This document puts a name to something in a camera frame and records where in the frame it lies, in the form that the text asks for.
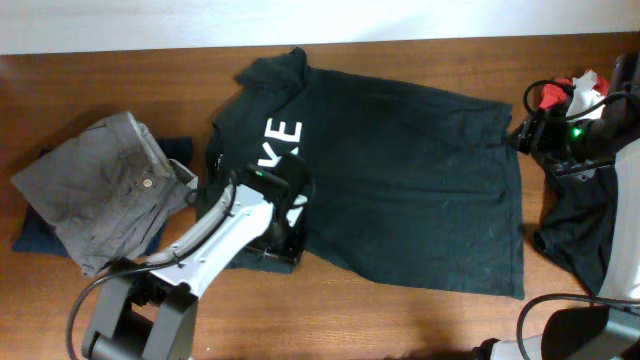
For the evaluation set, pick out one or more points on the navy blue folded garment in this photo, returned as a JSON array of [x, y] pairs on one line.
[[38, 236]]

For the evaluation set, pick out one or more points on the dark green Nike t-shirt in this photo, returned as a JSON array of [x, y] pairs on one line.
[[414, 186]]

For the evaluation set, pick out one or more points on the black garment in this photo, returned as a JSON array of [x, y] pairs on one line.
[[577, 233]]

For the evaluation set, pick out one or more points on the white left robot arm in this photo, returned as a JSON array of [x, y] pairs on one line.
[[149, 310]]

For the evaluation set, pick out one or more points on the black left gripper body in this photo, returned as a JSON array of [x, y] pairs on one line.
[[283, 239]]

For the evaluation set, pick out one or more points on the red garment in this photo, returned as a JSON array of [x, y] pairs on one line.
[[555, 92]]

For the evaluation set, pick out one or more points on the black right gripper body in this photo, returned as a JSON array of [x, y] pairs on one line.
[[567, 147]]

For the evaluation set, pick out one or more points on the grey folded shorts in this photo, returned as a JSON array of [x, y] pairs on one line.
[[107, 191]]

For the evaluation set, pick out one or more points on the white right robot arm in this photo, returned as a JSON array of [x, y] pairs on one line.
[[605, 325]]

